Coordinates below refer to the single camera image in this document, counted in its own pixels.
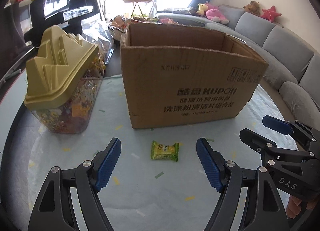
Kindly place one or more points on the black upright piano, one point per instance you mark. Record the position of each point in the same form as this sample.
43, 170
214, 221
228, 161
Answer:
67, 14

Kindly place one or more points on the grey curved sofa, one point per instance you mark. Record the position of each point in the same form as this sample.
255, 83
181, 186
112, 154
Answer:
291, 60

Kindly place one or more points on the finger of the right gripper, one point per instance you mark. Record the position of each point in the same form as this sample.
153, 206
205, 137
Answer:
257, 142
283, 127

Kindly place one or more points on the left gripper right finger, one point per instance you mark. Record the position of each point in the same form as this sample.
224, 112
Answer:
263, 208

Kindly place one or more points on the pink plush toy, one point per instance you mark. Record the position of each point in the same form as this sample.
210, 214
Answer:
213, 14

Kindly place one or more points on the yellow plush toy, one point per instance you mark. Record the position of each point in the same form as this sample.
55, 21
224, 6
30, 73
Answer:
202, 8

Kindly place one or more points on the green candy packet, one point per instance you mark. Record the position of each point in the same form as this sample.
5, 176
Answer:
164, 152

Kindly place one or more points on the brown plush lion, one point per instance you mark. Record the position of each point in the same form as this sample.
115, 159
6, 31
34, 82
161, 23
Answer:
252, 8

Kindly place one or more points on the brown cardboard box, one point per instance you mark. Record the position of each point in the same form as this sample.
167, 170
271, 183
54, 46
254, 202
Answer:
175, 75

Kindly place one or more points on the clear jar yellow lid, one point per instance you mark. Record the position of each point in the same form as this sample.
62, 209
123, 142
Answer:
63, 81

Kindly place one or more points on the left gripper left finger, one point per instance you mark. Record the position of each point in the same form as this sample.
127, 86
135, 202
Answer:
53, 208

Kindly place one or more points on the red star pillow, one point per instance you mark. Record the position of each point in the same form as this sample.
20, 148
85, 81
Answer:
270, 14

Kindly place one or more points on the right hand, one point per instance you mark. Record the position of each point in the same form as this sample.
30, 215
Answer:
294, 206

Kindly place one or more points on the clear plastic snack bag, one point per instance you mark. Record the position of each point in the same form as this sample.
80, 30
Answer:
96, 31

